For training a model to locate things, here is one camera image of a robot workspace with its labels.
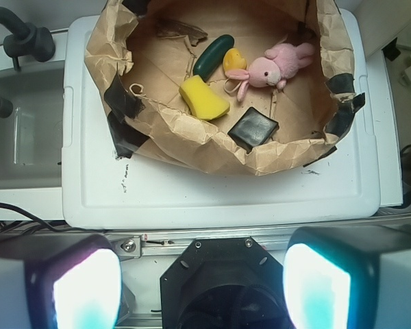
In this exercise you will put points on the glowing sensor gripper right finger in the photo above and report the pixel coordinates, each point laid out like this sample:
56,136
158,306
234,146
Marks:
349,277

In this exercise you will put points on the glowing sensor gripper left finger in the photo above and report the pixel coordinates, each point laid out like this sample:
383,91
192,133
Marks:
58,281

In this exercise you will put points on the pink plush bunny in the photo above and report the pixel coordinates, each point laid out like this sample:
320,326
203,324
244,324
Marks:
278,64

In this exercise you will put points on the white plastic bin lid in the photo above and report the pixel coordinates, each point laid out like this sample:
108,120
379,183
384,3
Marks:
102,191

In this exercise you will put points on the grey plastic tub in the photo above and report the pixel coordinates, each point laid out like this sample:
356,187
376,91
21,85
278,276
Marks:
31,137

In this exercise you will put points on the black square pad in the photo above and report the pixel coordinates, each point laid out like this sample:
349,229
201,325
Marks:
252,129

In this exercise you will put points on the tan rubber band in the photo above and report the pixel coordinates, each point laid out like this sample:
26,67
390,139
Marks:
231,87

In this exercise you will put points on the crumpled brown paper bag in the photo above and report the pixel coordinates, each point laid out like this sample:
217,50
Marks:
140,52

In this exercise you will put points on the yellow sponge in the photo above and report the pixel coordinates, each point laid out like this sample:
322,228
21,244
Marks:
202,101

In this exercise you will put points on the yellow rubber duck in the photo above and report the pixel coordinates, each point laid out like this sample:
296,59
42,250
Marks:
233,60

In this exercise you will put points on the dark green cucumber toy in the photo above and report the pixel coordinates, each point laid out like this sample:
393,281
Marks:
212,57

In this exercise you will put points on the aluminium rail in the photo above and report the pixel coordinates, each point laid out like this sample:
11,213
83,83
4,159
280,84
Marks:
137,243

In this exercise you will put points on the black octagonal mount plate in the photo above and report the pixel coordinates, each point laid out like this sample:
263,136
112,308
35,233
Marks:
223,283

